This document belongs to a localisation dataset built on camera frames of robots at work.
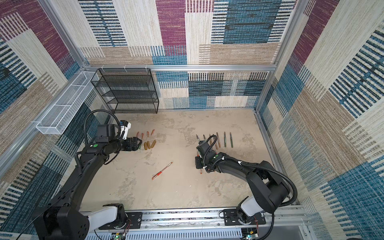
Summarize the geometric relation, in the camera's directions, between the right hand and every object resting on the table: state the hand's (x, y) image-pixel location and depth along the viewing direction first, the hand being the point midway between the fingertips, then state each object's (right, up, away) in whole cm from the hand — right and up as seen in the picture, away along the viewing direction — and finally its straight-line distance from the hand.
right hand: (199, 163), depth 89 cm
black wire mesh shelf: (-52, +47, +21) cm, 73 cm away
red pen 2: (+1, -5, -3) cm, 6 cm away
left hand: (-35, +15, -9) cm, 39 cm away
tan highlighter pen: (+7, +14, -17) cm, 23 cm away
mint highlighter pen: (0, +14, +15) cm, 21 cm away
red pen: (-26, -7, -2) cm, 27 cm away
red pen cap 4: (-33, +17, +19) cm, 41 cm away
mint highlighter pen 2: (+4, +14, +15) cm, 21 cm away
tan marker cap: (-35, +9, +10) cm, 37 cm away
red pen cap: (-42, +15, +17) cm, 48 cm away
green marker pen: (+22, +12, +13) cm, 28 cm away
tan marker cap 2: (-33, +9, +11) cm, 36 cm away
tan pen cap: (-30, +10, +12) cm, 34 cm away
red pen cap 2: (-39, +16, +18) cm, 46 cm away
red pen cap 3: (-36, +16, +18) cm, 43 cm away
